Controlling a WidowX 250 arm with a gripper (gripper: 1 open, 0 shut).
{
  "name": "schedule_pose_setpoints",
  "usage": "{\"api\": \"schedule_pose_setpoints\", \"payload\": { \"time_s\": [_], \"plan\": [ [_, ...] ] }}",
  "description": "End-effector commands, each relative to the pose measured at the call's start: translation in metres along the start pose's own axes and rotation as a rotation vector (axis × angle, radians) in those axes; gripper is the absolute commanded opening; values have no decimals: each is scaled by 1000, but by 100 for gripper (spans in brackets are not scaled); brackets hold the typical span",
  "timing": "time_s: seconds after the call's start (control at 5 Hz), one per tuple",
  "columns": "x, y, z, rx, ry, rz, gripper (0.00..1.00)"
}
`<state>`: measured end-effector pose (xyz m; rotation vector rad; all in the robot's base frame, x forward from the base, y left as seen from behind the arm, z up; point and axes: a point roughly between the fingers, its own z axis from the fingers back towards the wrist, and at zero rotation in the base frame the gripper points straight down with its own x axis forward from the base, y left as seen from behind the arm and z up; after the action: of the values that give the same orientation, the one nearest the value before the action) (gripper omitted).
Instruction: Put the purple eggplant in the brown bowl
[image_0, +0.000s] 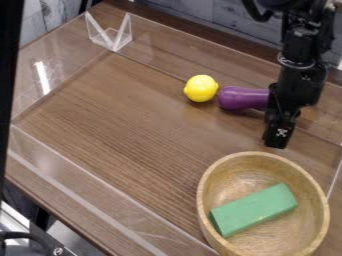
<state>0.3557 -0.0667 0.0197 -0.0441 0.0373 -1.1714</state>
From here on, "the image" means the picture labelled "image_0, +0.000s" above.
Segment brown wooden bowl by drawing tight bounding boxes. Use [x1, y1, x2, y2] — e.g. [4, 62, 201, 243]
[196, 151, 330, 256]

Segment clear acrylic tray walls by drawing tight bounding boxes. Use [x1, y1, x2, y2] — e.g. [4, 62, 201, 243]
[0, 11, 342, 256]

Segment black vertical pole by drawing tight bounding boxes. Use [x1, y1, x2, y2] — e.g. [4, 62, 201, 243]
[0, 0, 24, 191]

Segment black cable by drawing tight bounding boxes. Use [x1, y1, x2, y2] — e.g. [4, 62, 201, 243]
[0, 231, 55, 256]

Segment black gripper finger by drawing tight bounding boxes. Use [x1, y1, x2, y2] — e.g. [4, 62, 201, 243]
[263, 116, 295, 149]

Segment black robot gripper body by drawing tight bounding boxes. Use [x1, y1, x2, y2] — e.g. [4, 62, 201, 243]
[266, 55, 327, 122]

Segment purple toy eggplant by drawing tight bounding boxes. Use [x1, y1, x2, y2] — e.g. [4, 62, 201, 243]
[217, 86, 270, 110]

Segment clear acrylic corner bracket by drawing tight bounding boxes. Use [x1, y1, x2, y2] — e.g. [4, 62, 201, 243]
[84, 12, 132, 52]

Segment yellow toy lemon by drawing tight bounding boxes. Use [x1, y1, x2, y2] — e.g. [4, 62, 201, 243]
[183, 74, 219, 103]

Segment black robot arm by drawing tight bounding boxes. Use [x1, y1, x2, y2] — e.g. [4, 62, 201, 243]
[242, 0, 336, 149]

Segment green rectangular block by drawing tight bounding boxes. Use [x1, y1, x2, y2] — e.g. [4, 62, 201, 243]
[208, 183, 298, 238]

